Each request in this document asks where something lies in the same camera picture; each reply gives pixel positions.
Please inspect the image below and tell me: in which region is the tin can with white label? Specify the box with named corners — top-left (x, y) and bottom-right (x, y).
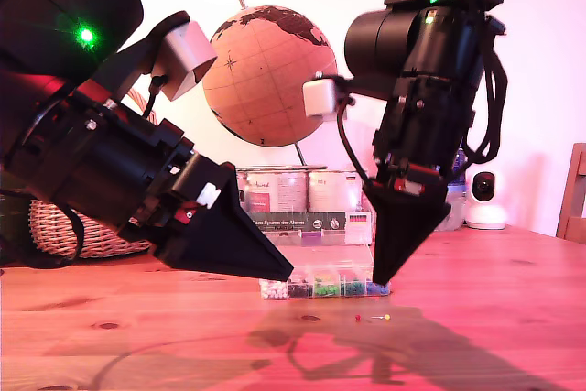
top-left (353, 170), bottom-right (370, 213)
top-left (307, 171), bottom-right (356, 213)

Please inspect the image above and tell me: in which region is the wooden chair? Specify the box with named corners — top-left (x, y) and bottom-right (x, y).
top-left (554, 143), bottom-right (586, 245)

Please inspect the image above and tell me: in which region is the small white round camera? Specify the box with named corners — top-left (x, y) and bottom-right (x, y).
top-left (464, 170), bottom-right (508, 231)

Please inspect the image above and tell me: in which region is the wicker basket with handle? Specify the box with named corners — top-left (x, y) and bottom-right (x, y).
top-left (29, 88), bottom-right (159, 259)

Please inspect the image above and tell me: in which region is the tin can with red label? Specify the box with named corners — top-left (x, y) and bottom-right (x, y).
top-left (237, 170), bottom-right (308, 214)

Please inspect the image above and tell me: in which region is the black cable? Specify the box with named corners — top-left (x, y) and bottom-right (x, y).
top-left (457, 15), bottom-right (509, 168)
top-left (141, 73), bottom-right (167, 120)
top-left (0, 188), bottom-right (86, 269)
top-left (336, 97), bottom-right (381, 189)

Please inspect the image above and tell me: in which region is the dark pet food bag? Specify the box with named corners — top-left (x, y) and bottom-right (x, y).
top-left (0, 175), bottom-right (33, 268)

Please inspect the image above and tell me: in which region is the cork globe on stand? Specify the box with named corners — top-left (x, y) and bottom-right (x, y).
top-left (202, 0), bottom-right (339, 172)

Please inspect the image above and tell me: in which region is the arm grey camera box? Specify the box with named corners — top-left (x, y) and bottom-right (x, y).
top-left (91, 9), bottom-right (219, 103)
top-left (302, 71), bottom-right (395, 122)

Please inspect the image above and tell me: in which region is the cardboard can tray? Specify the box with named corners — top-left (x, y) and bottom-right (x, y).
top-left (249, 211), bottom-right (373, 246)

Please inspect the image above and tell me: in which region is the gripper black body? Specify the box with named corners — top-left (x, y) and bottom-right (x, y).
top-left (365, 81), bottom-right (475, 195)
top-left (8, 88), bottom-right (225, 250)

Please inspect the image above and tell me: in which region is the clear plastic pin organizer box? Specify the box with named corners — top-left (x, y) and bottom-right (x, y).
top-left (258, 231), bottom-right (391, 301)

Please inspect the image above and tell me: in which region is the large clear water bottle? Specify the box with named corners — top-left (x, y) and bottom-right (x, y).
top-left (434, 143), bottom-right (468, 233)

